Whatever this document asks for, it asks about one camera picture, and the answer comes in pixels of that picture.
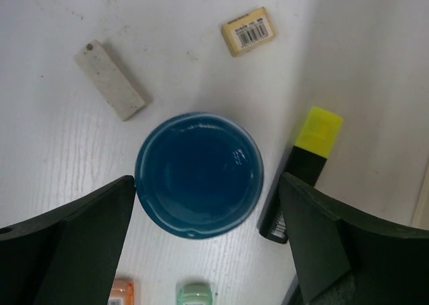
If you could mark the small yellow eraser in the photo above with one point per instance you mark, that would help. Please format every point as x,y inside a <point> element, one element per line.
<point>248,31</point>

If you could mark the orange correction tape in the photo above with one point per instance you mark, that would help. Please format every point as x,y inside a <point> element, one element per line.
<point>122,292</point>

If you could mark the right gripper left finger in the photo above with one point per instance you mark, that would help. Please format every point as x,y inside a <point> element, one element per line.
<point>68,255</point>

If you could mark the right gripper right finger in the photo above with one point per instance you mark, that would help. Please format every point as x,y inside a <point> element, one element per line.
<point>343,255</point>

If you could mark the yellow highlighter marker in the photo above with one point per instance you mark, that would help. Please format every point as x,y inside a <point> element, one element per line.
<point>306,160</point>

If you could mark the blue round jar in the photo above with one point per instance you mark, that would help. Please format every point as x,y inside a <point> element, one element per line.
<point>199,175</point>

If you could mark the white rectangular eraser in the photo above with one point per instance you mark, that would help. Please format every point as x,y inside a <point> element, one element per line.
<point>116,89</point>

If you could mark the green correction tape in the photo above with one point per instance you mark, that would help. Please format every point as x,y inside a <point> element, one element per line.
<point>197,293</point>

